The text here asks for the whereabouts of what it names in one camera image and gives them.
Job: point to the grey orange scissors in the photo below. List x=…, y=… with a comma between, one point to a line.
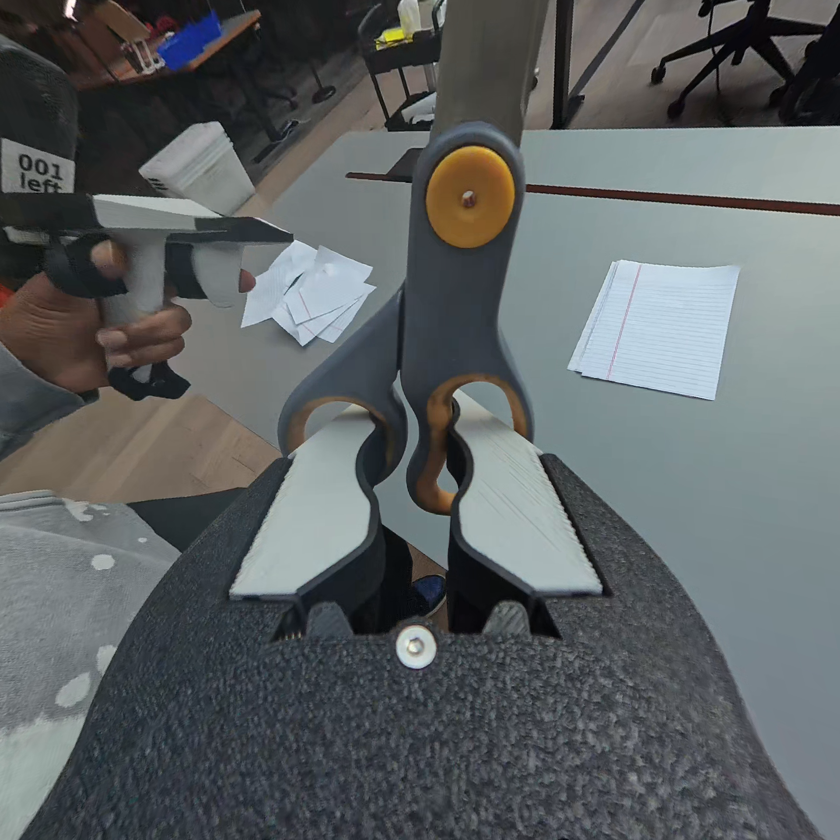
x=453, y=315

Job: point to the person's dark pants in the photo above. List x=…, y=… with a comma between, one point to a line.
x=187, y=518

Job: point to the grey desk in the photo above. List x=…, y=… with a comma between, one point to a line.
x=656, y=525

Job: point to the black utility cart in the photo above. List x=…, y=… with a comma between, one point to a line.
x=400, y=59

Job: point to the black office chair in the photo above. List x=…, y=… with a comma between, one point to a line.
x=741, y=26
x=820, y=72

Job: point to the white trash bin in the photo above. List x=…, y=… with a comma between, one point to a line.
x=197, y=170

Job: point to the stack of lined paper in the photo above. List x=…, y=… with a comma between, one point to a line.
x=663, y=328

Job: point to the person's left hand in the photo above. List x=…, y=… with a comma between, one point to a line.
x=52, y=328

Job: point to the person's blue shoe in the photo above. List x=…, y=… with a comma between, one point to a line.
x=430, y=594

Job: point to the blue plastic tray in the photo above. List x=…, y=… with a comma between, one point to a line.
x=190, y=43

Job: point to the white plastic bottle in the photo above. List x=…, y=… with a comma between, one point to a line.
x=408, y=16

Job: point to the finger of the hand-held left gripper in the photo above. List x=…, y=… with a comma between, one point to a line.
x=131, y=211
x=243, y=233

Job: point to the person's left forearm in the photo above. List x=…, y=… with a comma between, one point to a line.
x=29, y=407

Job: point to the black metal stand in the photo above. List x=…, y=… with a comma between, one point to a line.
x=563, y=65

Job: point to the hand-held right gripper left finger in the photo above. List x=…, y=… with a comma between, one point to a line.
x=308, y=525

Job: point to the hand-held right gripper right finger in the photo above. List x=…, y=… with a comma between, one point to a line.
x=525, y=525

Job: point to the person's grey hooded sweatshirt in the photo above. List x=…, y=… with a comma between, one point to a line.
x=65, y=623

